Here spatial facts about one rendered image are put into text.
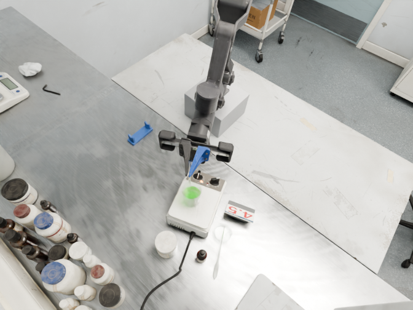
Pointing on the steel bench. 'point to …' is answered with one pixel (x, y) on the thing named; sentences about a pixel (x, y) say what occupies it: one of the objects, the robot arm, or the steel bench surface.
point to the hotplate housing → (193, 225)
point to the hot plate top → (210, 202)
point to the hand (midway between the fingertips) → (191, 163)
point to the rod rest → (140, 134)
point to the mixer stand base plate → (267, 297)
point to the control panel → (208, 181)
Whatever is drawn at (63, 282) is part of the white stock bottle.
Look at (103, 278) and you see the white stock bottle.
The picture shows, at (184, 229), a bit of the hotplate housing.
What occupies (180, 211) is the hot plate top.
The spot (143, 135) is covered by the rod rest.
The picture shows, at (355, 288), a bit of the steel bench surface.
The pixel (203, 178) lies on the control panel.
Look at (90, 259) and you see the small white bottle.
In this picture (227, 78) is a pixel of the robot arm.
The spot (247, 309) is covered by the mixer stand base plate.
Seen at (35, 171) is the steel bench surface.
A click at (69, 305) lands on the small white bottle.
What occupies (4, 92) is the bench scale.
